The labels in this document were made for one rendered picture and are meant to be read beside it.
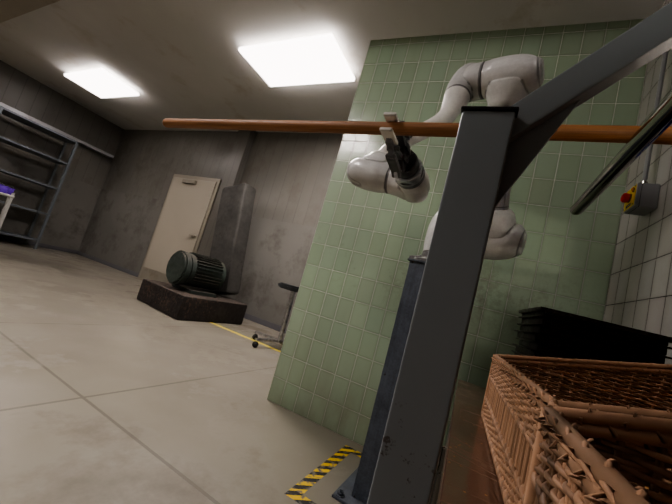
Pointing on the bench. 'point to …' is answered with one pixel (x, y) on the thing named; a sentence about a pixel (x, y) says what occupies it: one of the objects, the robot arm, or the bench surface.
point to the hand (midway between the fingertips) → (391, 129)
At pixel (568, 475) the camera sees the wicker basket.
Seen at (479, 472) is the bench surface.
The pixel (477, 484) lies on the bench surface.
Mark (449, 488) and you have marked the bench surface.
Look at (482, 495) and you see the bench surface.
